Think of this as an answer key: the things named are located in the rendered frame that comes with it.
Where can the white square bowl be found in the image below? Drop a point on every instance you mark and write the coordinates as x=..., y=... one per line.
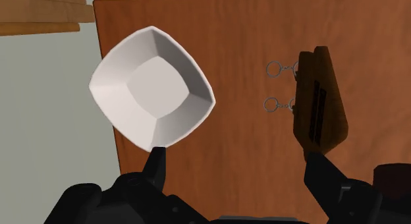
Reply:
x=157, y=87

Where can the light wooden furniture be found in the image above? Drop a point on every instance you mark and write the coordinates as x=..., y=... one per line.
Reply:
x=38, y=11

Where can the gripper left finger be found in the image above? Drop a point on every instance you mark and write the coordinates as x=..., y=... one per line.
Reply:
x=154, y=184

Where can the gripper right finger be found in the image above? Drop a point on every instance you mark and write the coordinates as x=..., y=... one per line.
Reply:
x=324, y=181

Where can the brown wooden key fob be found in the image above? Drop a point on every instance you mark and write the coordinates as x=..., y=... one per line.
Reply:
x=321, y=101

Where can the brown wooden table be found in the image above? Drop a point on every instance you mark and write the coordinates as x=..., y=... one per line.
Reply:
x=244, y=152

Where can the dark brown object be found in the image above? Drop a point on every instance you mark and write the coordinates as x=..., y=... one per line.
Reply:
x=393, y=181

